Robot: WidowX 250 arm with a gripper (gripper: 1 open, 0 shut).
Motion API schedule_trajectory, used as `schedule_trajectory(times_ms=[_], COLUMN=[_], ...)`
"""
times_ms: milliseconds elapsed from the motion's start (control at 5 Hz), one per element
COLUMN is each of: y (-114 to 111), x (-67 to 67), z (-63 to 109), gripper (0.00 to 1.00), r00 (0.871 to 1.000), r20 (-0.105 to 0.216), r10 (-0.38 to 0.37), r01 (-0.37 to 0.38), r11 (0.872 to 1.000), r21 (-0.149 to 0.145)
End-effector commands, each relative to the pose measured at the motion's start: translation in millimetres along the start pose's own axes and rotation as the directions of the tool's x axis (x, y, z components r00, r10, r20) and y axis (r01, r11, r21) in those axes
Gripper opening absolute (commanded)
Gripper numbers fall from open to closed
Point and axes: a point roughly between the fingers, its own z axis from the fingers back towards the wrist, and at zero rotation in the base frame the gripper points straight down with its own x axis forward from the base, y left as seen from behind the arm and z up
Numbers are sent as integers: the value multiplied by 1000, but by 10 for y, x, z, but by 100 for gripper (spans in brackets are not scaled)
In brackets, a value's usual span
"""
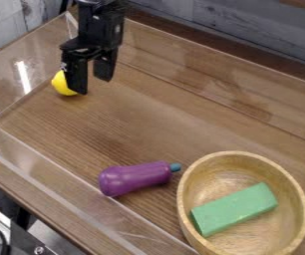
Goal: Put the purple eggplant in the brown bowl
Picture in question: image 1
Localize purple toy eggplant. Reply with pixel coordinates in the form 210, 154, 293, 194
98, 161, 181, 197

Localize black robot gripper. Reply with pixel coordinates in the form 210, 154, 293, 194
59, 0, 126, 95

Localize clear acrylic corner bracket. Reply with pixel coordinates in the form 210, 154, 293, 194
65, 11, 78, 39

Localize brown wooden bowl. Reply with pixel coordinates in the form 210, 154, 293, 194
176, 151, 305, 255

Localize green rectangular block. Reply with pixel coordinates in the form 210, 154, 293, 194
189, 182, 277, 237

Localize yellow toy lemon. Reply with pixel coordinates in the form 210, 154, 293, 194
51, 71, 77, 97

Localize clear acrylic tray walls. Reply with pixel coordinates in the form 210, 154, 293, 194
0, 11, 305, 255

